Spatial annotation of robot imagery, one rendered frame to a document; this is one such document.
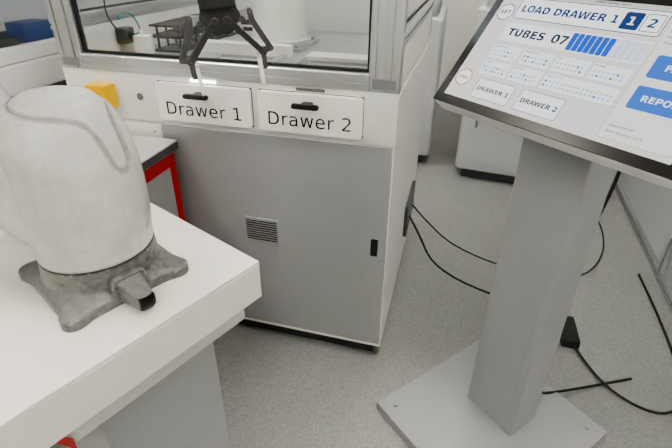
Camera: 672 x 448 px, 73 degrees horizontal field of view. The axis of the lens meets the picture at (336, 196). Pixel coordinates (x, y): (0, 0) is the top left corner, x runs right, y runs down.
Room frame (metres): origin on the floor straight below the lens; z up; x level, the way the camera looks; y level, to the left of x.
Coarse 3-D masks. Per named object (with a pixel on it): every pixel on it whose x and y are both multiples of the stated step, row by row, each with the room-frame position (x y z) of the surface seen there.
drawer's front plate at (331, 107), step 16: (272, 96) 1.20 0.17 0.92; (288, 96) 1.19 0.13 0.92; (304, 96) 1.18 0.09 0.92; (320, 96) 1.17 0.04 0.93; (336, 96) 1.17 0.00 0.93; (288, 112) 1.19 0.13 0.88; (304, 112) 1.18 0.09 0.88; (320, 112) 1.17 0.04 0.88; (336, 112) 1.16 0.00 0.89; (352, 112) 1.15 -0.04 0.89; (272, 128) 1.21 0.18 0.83; (288, 128) 1.19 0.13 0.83; (304, 128) 1.18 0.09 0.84; (336, 128) 1.16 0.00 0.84; (352, 128) 1.15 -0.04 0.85
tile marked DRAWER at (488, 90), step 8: (480, 80) 1.00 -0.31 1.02; (488, 80) 0.98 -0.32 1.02; (480, 88) 0.98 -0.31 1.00; (488, 88) 0.97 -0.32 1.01; (496, 88) 0.95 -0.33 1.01; (504, 88) 0.94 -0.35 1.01; (512, 88) 0.93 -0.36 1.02; (472, 96) 0.98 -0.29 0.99; (480, 96) 0.96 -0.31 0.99; (488, 96) 0.95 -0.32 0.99; (496, 96) 0.94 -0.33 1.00; (504, 96) 0.93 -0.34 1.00; (504, 104) 0.91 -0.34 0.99
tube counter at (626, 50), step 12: (552, 36) 0.97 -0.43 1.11; (564, 36) 0.95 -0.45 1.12; (576, 36) 0.93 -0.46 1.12; (588, 36) 0.91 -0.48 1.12; (600, 36) 0.90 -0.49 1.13; (552, 48) 0.94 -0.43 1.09; (564, 48) 0.93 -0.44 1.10; (576, 48) 0.91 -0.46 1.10; (588, 48) 0.89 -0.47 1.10; (600, 48) 0.88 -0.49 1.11; (612, 48) 0.86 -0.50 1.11; (624, 48) 0.85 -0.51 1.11; (636, 48) 0.83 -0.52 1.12; (648, 48) 0.82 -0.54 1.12; (624, 60) 0.83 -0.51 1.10; (636, 60) 0.81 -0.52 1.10
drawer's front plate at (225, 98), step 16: (160, 96) 1.29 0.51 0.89; (176, 96) 1.28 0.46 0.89; (208, 96) 1.25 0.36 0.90; (224, 96) 1.24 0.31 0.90; (240, 96) 1.23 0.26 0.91; (160, 112) 1.29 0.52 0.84; (176, 112) 1.28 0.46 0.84; (208, 112) 1.25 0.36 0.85; (224, 112) 1.24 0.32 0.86; (240, 112) 1.23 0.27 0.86
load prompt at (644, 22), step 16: (528, 0) 1.08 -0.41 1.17; (544, 0) 1.05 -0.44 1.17; (528, 16) 1.04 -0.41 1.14; (544, 16) 1.02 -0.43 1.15; (560, 16) 0.99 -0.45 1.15; (576, 16) 0.97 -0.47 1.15; (592, 16) 0.94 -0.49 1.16; (608, 16) 0.92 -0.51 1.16; (624, 16) 0.90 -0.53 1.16; (640, 16) 0.88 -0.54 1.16; (656, 16) 0.86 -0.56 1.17; (624, 32) 0.87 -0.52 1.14; (640, 32) 0.85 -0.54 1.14; (656, 32) 0.83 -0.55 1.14
